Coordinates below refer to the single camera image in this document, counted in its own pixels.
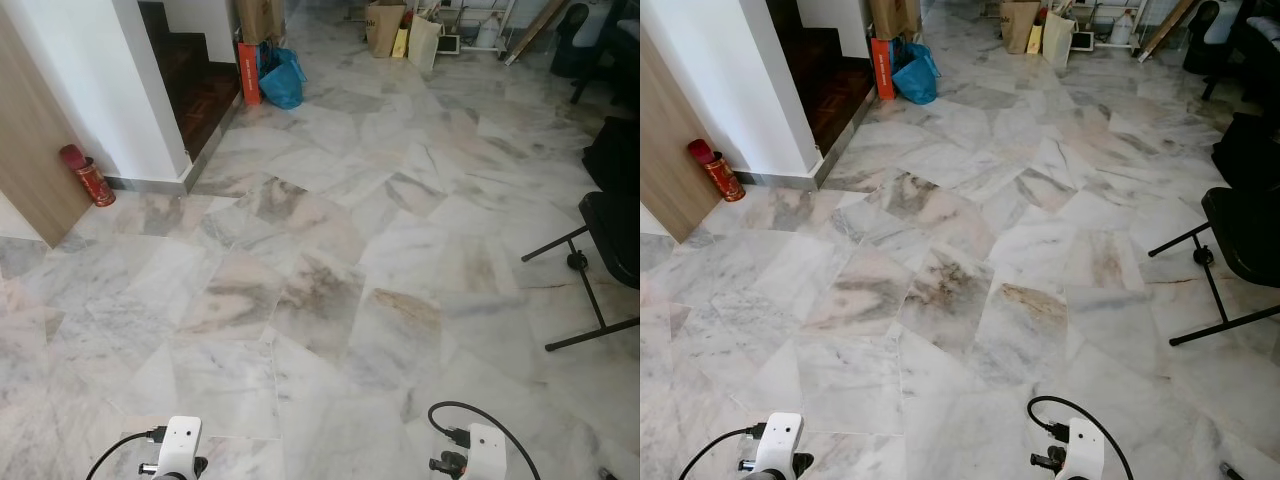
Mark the yellow packet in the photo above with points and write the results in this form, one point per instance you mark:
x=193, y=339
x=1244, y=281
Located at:
x=400, y=43
x=1035, y=40

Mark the dark wooden staircase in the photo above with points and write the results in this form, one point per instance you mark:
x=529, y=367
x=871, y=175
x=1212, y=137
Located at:
x=200, y=95
x=825, y=90

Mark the small white framed tablet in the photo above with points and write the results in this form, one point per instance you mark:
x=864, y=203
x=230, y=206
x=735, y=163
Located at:
x=1082, y=41
x=448, y=44

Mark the black office chair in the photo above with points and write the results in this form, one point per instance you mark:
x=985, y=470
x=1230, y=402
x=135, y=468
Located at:
x=590, y=40
x=1225, y=35

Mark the brown paper bag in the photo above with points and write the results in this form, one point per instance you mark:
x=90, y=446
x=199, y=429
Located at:
x=384, y=30
x=1020, y=27

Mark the blue plastic bag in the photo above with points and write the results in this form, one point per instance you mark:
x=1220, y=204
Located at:
x=282, y=85
x=915, y=80

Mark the brown wood panel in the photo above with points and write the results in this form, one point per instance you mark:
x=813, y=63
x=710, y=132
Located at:
x=670, y=160
x=30, y=170

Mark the small black floor object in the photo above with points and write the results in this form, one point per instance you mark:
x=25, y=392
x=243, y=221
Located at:
x=1232, y=470

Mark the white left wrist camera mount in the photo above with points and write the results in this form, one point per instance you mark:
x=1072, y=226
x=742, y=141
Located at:
x=180, y=445
x=780, y=445

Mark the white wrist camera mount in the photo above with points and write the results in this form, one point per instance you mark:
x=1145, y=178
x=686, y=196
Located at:
x=780, y=445
x=487, y=452
x=1085, y=452
x=180, y=445

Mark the long wooden plank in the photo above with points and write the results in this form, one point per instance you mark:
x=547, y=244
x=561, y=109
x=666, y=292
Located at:
x=1168, y=28
x=538, y=30

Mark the red cylinder tin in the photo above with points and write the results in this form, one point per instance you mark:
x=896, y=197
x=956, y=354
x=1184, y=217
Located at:
x=718, y=172
x=92, y=182

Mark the red upright carton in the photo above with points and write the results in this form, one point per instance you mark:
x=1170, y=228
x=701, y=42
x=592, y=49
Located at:
x=249, y=75
x=882, y=70

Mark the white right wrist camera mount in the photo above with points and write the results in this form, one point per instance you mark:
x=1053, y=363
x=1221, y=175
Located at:
x=487, y=452
x=1085, y=452

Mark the white plastic jug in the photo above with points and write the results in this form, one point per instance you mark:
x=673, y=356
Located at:
x=1123, y=30
x=487, y=32

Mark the white tote bag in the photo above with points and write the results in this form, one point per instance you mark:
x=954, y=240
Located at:
x=424, y=42
x=1058, y=40

